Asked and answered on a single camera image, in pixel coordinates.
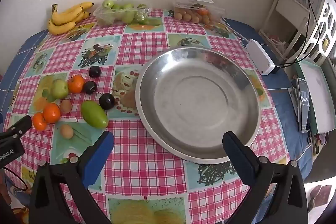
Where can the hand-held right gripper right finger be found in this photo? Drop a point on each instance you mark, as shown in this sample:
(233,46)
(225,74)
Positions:
(236,155)

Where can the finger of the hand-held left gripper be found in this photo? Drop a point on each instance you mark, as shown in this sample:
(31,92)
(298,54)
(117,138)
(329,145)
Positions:
(21,125)

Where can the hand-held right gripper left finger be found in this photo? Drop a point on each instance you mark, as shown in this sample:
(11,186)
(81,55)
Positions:
(99,153)

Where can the orange mandarin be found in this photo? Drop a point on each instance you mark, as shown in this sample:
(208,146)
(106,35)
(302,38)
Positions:
(76,84)
(38,122)
(51,113)

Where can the green mango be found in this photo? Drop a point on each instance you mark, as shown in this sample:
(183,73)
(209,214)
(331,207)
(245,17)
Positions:
(93,113)

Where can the dark cherry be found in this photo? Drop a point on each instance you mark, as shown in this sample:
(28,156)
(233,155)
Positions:
(94,71)
(90,87)
(106,101)

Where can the green apple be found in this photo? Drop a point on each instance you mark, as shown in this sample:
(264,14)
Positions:
(59,88)

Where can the round steel bowl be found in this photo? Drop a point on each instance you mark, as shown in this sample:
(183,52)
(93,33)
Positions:
(197,103)

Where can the pink checked fruit-print tablecloth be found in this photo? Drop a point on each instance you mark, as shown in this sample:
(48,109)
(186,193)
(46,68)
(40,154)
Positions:
(147,174)

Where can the black smartphone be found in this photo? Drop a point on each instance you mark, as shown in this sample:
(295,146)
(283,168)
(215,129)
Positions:
(304,106)

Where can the printed photo sheets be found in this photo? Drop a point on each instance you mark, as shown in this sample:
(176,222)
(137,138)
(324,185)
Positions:
(320,195)

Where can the white tray with green rim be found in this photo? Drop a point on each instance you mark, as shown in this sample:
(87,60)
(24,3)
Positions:
(317,98)

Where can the white plastic box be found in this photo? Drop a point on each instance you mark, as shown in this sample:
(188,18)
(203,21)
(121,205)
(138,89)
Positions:
(260,56)

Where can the bunch of yellow bananas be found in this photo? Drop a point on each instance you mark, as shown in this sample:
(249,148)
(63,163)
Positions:
(63,27)

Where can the bag of green apples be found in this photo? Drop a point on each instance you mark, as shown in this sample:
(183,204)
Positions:
(105,19)

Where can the pile of small green apples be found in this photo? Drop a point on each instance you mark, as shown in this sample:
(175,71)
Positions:
(126,15)

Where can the white wooden shelf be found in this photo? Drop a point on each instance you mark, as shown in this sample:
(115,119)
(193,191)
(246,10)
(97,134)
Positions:
(284,19)

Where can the pile of brown longans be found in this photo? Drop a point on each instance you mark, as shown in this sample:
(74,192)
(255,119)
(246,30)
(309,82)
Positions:
(187,16)

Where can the small orange in box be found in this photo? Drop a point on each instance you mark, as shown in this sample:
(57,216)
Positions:
(202,12)

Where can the white lattice plastic basket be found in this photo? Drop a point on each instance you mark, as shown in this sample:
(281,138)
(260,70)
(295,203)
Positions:
(325,29)

